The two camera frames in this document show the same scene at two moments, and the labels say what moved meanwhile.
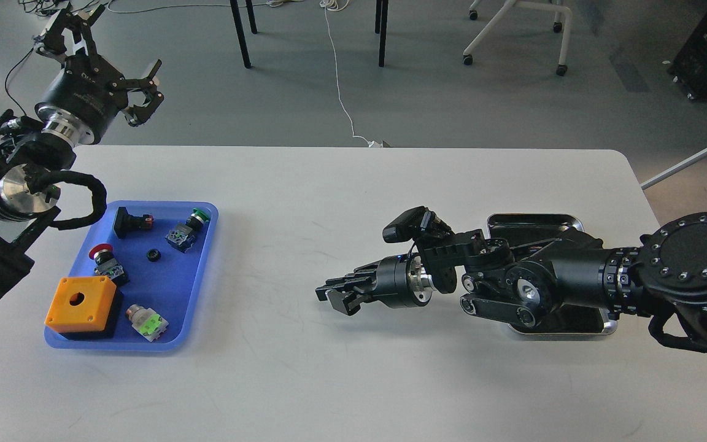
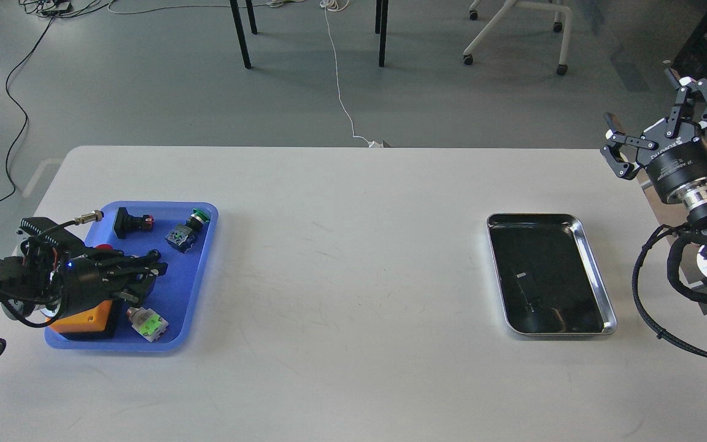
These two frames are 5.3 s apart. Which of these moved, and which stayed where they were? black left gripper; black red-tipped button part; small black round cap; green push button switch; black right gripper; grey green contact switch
Moved: black left gripper; black right gripper
Stayed: black red-tipped button part; small black round cap; grey green contact switch; green push button switch
